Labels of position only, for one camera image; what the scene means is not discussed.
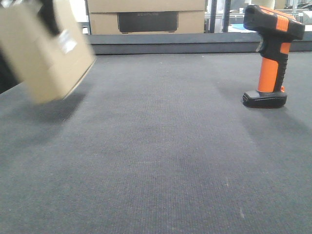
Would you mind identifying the brown cardboard package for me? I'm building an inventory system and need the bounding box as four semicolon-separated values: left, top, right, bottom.
0;0;96;103

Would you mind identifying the orange black barcode scanner gun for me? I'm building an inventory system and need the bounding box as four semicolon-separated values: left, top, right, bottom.
242;4;305;108

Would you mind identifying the large cardboard box background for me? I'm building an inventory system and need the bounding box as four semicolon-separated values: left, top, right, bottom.
87;0;205;35

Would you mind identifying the metal shelving in background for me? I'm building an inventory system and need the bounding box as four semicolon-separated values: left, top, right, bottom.
204;0;312;33

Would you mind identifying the dark conveyor end rail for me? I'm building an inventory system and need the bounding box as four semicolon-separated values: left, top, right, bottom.
85;32;312;55

